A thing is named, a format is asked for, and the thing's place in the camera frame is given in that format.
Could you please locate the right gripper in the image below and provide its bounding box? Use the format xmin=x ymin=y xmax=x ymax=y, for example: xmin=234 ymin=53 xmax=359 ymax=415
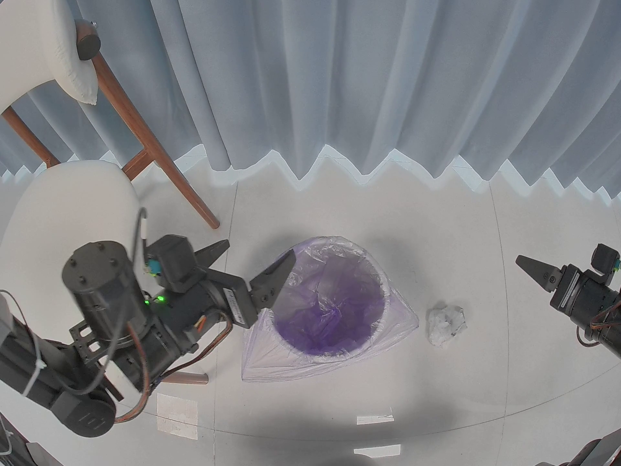
xmin=515 ymin=255 xmax=621 ymax=330

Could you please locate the purple plastic bag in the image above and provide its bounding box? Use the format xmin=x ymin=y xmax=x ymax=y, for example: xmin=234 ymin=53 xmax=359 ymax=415
xmin=241 ymin=235 xmax=420 ymax=383

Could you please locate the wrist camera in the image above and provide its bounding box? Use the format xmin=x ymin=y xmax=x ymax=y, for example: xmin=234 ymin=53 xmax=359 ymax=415
xmin=591 ymin=243 xmax=621 ymax=287
xmin=145 ymin=234 xmax=201 ymax=293

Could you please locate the clear plastic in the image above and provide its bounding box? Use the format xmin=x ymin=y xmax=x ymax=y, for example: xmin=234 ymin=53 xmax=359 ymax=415
xmin=426 ymin=302 xmax=468 ymax=348

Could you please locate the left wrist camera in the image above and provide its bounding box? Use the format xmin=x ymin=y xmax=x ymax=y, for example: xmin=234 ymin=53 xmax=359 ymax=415
xmin=145 ymin=234 xmax=201 ymax=293

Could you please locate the white trash bin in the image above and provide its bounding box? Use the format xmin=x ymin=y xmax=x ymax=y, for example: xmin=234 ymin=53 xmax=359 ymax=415
xmin=268 ymin=245 xmax=392 ymax=364

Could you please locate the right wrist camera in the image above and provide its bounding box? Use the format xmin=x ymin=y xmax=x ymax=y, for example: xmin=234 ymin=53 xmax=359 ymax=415
xmin=591 ymin=243 xmax=621 ymax=287

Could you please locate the white cushioned wooden chair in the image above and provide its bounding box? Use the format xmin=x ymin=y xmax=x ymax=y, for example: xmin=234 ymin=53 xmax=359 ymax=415
xmin=0 ymin=0 xmax=220 ymax=387

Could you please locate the pale blue curtain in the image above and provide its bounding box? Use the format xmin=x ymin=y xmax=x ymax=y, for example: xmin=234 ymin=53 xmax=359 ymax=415
xmin=0 ymin=0 xmax=621 ymax=204

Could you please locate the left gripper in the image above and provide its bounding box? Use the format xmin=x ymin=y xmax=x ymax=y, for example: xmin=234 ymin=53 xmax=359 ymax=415
xmin=160 ymin=239 xmax=297 ymax=354

